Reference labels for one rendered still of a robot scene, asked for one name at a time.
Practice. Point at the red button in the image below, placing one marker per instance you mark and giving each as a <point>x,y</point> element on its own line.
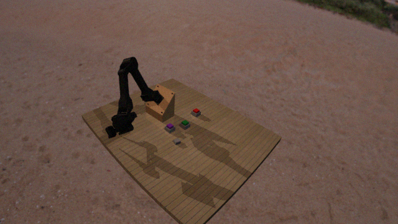
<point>196,112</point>

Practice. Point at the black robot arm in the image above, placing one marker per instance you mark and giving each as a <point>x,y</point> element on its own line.
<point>130,65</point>

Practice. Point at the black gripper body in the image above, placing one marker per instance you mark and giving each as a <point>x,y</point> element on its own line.
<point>112,132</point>

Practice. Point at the green button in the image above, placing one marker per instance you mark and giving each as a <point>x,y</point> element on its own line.
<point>184,124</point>

